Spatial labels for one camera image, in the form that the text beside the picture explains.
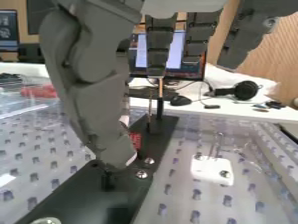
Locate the dark grey robot hand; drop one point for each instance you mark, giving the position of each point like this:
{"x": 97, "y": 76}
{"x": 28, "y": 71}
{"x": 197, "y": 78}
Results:
{"x": 93, "y": 66}

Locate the silver bearing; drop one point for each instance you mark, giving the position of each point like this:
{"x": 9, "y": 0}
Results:
{"x": 44, "y": 221}

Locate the black keyboard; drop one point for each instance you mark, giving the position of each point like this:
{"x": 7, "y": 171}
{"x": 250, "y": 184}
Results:
{"x": 141, "y": 93}

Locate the red tray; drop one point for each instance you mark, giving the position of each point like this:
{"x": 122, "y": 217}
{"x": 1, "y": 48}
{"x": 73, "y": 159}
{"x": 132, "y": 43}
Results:
{"x": 40, "y": 90}

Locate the thin stick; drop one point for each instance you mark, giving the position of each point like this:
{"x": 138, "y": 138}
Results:
{"x": 157, "y": 100}

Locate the computer monitor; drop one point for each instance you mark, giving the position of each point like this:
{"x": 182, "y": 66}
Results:
{"x": 8, "y": 30}
{"x": 177, "y": 56}

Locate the black computer mouse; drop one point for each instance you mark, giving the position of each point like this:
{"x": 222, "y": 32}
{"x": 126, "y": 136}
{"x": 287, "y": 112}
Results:
{"x": 181, "y": 100}

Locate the black headphones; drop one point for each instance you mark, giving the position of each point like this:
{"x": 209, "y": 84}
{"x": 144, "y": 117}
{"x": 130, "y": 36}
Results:
{"x": 246, "y": 90}

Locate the white desk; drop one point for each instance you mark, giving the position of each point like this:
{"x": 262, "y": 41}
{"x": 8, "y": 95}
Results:
{"x": 248, "y": 111}

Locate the black plate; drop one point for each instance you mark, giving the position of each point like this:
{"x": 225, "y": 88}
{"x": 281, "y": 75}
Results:
{"x": 88, "y": 200}

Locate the small white square plate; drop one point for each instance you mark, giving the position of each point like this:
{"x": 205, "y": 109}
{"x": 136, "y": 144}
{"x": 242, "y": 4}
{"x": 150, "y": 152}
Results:
{"x": 208, "y": 171}

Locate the clear box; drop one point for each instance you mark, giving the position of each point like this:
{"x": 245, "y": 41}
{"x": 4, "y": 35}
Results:
{"x": 271, "y": 143}

